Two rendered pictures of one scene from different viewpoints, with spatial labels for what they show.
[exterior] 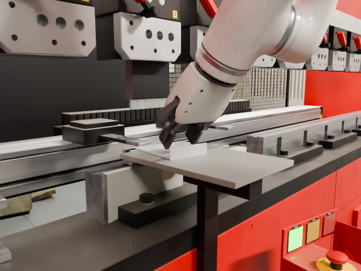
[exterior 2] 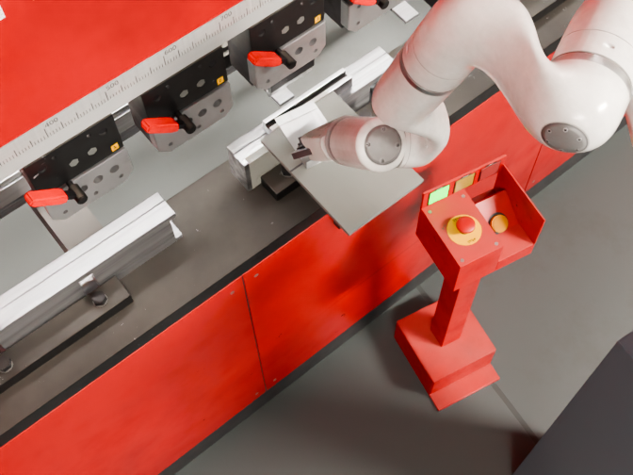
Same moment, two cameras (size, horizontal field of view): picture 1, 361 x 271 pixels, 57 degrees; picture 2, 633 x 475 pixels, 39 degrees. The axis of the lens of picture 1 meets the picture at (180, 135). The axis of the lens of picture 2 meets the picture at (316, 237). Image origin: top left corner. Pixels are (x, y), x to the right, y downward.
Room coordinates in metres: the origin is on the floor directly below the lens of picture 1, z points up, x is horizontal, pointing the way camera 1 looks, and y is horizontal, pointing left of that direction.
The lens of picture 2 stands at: (-0.30, -0.14, 2.40)
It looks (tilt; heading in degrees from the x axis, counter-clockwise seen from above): 62 degrees down; 9
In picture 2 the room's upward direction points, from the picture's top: 2 degrees counter-clockwise
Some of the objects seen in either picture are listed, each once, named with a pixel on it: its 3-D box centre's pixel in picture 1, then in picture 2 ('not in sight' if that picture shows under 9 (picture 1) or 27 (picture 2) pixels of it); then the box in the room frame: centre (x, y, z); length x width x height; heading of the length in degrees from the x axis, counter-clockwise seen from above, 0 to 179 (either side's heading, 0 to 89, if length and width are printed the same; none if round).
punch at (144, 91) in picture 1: (148, 85); (288, 67); (0.70, 0.07, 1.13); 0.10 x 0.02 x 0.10; 136
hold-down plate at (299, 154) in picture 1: (297, 155); (525, 12); (1.10, -0.39, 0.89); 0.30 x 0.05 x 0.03; 136
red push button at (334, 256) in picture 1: (336, 262); (464, 227); (0.60, -0.30, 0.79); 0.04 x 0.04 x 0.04
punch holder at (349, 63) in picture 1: (345, 52); not in sight; (1.55, -0.75, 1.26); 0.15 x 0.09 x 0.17; 136
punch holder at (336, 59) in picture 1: (329, 50); not in sight; (1.40, -0.61, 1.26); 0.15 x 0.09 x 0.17; 136
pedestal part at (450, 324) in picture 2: not in sight; (457, 293); (0.63, -0.33, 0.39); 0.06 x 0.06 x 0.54; 35
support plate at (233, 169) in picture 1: (203, 159); (340, 160); (0.60, -0.04, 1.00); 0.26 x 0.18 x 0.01; 46
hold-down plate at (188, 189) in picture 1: (182, 197); (327, 149); (0.69, 0.00, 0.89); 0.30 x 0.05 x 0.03; 136
